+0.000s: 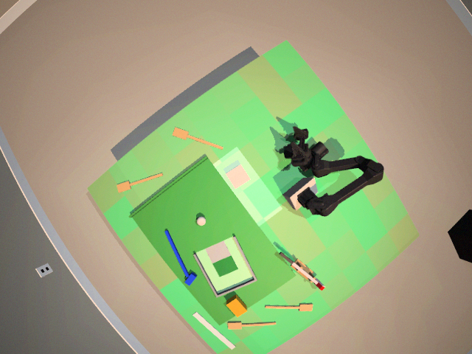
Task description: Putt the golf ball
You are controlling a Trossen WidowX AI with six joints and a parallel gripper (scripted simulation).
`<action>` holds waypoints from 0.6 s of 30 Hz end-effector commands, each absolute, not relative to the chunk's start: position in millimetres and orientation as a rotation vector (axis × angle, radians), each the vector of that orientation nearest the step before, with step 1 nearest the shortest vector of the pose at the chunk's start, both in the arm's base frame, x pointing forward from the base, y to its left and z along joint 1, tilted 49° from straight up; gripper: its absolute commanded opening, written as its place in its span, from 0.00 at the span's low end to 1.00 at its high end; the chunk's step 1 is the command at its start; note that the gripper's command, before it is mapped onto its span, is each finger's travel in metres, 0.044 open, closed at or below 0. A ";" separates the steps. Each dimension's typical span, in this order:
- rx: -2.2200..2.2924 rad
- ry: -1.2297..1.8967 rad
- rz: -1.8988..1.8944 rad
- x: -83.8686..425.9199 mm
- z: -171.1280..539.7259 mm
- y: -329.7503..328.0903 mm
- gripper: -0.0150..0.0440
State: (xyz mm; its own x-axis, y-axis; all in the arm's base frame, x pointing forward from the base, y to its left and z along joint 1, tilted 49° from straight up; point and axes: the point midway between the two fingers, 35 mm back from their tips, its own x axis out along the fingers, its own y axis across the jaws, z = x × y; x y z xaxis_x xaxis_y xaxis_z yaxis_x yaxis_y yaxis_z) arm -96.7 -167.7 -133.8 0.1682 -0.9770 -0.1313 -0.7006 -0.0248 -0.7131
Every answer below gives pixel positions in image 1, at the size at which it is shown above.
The cream flat bar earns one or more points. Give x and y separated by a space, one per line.
213 330

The blue golf putter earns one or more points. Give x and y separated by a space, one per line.
192 276

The green flat mat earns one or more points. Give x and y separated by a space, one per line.
203 192

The white golf ball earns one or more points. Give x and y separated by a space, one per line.
201 221

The orange block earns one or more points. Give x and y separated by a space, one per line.
236 305

